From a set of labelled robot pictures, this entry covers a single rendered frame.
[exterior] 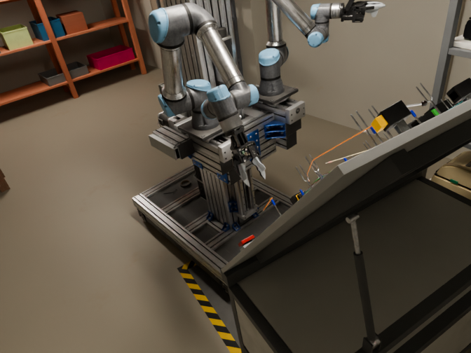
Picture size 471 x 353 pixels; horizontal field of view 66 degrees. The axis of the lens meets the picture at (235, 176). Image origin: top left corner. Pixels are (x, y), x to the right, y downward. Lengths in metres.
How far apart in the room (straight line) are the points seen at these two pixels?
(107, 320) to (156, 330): 0.36
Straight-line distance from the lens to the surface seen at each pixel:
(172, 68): 1.64
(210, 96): 1.26
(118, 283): 2.85
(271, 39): 2.23
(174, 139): 2.02
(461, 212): 1.96
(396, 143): 0.65
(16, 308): 3.11
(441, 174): 2.23
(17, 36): 6.30
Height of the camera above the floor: 2.00
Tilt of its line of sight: 35 degrees down
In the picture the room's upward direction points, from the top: 9 degrees counter-clockwise
